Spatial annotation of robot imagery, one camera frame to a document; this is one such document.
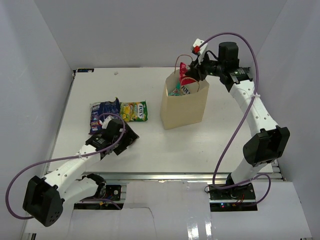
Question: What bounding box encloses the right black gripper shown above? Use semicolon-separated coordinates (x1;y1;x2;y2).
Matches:
185;51;226;83

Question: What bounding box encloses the red candy packet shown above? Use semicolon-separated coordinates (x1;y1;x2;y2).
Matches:
179;62;197;87

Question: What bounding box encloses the teal Fox's candy bag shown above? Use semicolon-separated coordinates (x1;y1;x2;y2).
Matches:
168;83;191;97

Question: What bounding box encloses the green yellow Fox's candy bag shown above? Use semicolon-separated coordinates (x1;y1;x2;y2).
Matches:
119;101;148;122

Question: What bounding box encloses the dark blue candy bag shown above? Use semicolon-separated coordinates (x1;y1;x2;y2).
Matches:
89;97;120;135

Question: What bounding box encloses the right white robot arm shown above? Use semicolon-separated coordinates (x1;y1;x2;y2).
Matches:
186;39;290;200

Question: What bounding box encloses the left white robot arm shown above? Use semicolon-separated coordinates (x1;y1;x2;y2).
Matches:
22;119;139;227

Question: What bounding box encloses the brown paper bag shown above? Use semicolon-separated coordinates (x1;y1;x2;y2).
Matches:
160;64;210;130

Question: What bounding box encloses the white front cover sheet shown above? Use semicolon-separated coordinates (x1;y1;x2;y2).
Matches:
24;181;312;240

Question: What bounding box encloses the left blue table label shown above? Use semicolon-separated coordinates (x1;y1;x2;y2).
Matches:
77;68;95;73

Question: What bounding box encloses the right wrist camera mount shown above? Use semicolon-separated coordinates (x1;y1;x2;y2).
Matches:
191;38;208;65

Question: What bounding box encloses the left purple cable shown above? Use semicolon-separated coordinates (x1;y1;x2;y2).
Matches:
5;112;126;220

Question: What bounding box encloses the purple cable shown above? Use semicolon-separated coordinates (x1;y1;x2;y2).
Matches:
5;112;126;220
199;31;272;208

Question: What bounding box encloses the aluminium front rail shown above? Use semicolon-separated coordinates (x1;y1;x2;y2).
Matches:
44;172;283;181

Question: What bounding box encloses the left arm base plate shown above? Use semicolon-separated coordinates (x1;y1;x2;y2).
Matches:
73;185;124;211

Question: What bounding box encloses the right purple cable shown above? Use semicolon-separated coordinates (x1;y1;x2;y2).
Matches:
199;31;272;208

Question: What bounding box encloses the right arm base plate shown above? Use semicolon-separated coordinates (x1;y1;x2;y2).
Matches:
204;183;258;213

